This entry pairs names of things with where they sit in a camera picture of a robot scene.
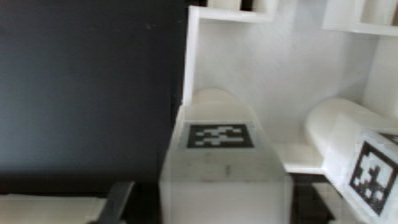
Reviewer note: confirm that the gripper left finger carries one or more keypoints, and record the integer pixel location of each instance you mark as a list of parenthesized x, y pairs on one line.
[(111, 215)]

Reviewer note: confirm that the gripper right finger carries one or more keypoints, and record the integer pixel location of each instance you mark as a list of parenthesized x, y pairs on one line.
[(321, 206)]

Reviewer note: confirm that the white U-shaped fence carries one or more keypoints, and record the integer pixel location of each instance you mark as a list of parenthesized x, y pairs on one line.
[(28, 209)]

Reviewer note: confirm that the white chair leg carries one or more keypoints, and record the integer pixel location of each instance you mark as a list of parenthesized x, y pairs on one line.
[(225, 182), (356, 150)]

